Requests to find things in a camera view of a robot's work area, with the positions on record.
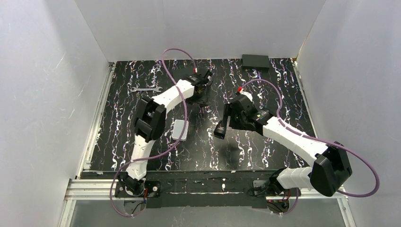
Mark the silver open-end wrench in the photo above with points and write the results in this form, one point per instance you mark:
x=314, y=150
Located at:
x=152, y=89

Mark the white network switch box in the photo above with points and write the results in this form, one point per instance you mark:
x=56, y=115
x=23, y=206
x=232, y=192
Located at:
x=180, y=130

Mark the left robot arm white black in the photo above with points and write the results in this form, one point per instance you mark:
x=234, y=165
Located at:
x=150, y=121

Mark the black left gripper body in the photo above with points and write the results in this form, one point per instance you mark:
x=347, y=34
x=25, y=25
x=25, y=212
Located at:
x=202, y=91

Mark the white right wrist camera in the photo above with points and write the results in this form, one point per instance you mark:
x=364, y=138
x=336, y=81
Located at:
x=241, y=91

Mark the black rectangular box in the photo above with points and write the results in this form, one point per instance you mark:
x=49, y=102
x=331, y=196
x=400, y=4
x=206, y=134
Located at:
x=256, y=62

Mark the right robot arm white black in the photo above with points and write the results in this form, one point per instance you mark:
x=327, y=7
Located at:
x=328, y=165

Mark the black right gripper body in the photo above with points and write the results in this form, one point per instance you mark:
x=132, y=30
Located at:
x=226, y=116

